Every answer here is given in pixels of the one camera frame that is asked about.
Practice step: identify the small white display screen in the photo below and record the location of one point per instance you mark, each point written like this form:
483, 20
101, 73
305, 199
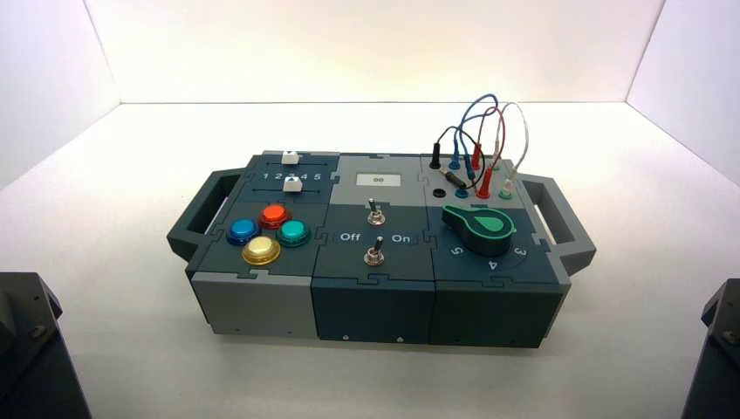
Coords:
378, 180

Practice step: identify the green dome push button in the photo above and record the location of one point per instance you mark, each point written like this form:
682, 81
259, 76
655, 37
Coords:
293, 232

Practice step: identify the green black rotary knob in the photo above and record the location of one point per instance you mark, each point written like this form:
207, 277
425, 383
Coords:
483, 231

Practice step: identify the grey modular task box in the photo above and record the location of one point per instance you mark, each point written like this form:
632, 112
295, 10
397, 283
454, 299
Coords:
370, 306

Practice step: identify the white slider knob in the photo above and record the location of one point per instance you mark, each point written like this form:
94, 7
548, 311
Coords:
289, 157
293, 185

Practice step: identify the blue dome push button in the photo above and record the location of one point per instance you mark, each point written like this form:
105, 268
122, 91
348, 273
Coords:
243, 230

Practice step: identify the metal toggle switch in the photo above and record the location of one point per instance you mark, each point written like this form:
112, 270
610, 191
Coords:
374, 254
375, 215

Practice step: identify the yellow dome push button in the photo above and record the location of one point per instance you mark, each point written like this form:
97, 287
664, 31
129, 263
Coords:
261, 250

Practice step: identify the orange dome push button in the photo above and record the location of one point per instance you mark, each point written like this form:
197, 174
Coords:
274, 215

